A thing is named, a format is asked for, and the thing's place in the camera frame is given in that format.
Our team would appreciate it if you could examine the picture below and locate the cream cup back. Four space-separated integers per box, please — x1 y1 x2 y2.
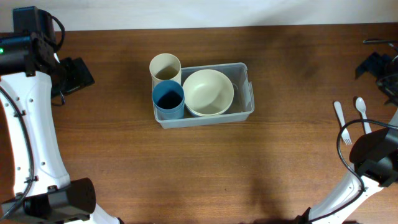
149 53 182 88

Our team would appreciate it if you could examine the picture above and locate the cream bowl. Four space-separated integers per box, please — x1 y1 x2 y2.
182 69 234 109
186 105 231 117

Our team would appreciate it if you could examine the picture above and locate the blue cup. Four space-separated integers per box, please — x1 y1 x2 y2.
152 80 185 120

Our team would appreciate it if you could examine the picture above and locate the white plastic spoon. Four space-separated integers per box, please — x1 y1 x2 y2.
355 97 372 134

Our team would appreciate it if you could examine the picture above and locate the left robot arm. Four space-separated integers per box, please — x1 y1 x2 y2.
1 6 121 223

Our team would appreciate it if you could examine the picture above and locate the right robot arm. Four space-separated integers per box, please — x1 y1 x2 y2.
294 116 397 223

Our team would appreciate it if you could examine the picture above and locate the white plastic fork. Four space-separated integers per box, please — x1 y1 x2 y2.
333 101 352 145

